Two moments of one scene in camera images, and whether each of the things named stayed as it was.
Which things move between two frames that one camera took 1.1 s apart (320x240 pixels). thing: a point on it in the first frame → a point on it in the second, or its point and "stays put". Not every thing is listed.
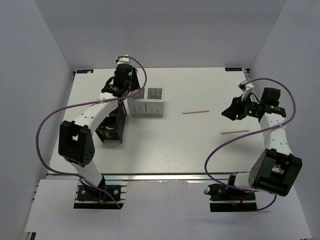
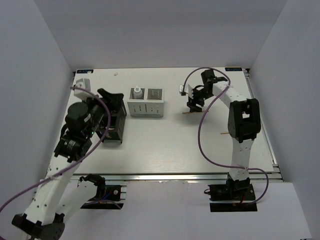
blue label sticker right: x=233 y=69 stays put
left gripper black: x=135 y=85 → x=114 y=100
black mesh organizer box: x=112 y=129 stays put
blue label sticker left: x=85 y=71 stays put
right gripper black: x=235 y=108 → x=192 y=105
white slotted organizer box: x=150 y=103 stays put
